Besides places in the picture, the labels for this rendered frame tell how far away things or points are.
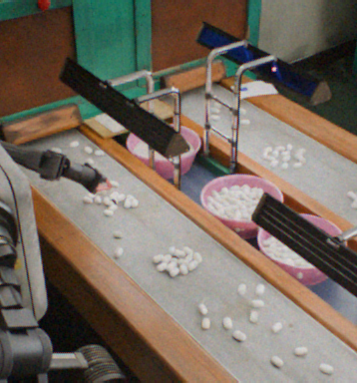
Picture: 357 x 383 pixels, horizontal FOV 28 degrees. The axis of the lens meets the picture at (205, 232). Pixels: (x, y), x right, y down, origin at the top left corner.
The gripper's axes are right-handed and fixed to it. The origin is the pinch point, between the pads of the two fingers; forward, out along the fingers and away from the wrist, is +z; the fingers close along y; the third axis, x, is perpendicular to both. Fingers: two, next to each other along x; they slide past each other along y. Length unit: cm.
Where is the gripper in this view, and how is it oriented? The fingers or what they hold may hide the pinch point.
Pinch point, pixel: (109, 187)
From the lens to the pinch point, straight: 229.0
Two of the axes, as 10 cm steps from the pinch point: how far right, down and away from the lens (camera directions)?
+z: 5.9, 2.5, 7.7
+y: -6.1, -4.8, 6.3
